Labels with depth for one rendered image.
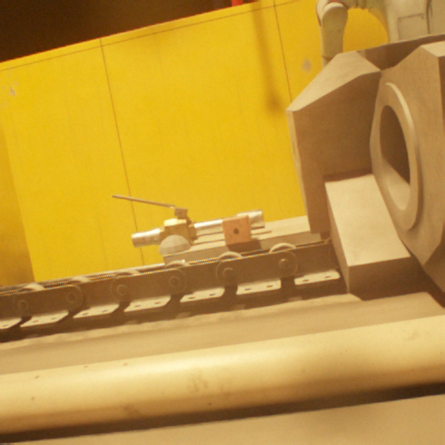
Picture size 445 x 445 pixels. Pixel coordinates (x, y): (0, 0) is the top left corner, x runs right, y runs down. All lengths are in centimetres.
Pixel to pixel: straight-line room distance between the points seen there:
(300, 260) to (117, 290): 21
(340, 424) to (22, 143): 285
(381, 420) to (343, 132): 31
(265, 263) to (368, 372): 29
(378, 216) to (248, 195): 216
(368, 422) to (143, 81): 260
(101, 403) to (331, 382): 12
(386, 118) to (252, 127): 221
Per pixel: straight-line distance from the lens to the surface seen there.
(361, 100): 48
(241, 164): 259
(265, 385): 24
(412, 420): 24
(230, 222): 57
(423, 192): 34
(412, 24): 168
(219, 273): 52
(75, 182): 284
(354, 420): 24
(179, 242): 59
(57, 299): 59
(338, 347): 24
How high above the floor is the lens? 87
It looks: 4 degrees down
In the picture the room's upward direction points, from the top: 10 degrees counter-clockwise
